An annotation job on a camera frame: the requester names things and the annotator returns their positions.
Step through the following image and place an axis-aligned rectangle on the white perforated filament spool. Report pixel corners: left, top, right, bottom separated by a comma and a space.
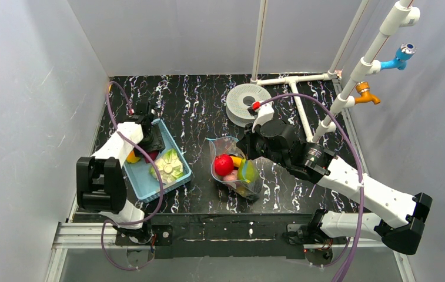
226, 83, 271, 127

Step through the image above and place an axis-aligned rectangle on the clear zip top bag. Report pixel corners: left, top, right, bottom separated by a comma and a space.
208, 136, 263, 202

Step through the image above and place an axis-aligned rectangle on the light blue plastic basket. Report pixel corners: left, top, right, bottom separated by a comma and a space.
124, 119, 192, 203

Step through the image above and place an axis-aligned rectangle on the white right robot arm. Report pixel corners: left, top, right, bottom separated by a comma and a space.
236, 119, 433, 255

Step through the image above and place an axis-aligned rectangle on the green white toy cabbage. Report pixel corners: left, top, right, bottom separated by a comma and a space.
155, 149, 184, 184

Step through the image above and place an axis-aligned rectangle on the orange yellow toy mango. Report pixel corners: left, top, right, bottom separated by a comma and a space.
126, 150, 141, 164

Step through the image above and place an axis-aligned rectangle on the red toy apple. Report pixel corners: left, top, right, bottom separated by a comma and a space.
213, 154, 234, 177

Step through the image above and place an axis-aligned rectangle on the orange plastic tap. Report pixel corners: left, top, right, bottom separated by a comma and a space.
344, 82, 381, 108

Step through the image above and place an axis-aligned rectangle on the green toy pear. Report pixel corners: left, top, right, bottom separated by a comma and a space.
237, 159, 259, 183

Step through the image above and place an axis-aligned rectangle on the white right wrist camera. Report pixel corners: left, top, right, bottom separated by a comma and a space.
247, 101, 275, 132

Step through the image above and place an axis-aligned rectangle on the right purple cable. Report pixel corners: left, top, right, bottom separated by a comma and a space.
259, 92, 366, 282

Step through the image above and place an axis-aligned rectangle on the reddish toy sweet potato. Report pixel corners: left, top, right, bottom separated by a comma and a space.
148, 150, 159, 162

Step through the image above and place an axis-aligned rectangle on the white PVC pipe frame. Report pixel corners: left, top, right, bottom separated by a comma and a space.
250, 0, 421, 149

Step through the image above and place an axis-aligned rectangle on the blue plastic tap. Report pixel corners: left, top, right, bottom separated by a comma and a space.
367, 43, 417, 75

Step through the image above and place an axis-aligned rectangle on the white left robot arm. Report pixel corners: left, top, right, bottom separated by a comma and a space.
76, 102, 165, 244

